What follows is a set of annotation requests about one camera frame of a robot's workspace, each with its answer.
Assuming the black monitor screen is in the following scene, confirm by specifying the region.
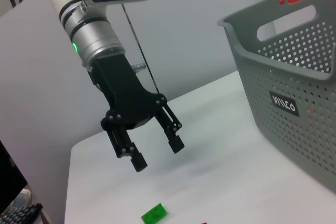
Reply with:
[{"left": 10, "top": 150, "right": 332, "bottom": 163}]
[{"left": 0, "top": 140, "right": 28, "bottom": 213}]

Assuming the green rectangular block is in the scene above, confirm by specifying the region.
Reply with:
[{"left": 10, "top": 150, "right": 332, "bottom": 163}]
[{"left": 141, "top": 202, "right": 169, "bottom": 224}]

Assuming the black ridged background object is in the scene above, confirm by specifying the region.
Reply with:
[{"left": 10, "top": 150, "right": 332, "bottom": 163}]
[{"left": 0, "top": 202, "right": 43, "bottom": 224}]

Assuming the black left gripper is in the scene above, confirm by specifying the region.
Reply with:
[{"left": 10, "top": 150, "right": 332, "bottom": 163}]
[{"left": 90, "top": 53, "right": 185, "bottom": 173}]

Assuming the pale rounded background object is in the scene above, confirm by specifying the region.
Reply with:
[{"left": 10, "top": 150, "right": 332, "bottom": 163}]
[{"left": 13, "top": 188, "right": 33, "bottom": 209}]

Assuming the grey perforated plastic storage bin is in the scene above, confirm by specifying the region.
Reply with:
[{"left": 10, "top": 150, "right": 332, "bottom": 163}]
[{"left": 217, "top": 0, "right": 336, "bottom": 193}]

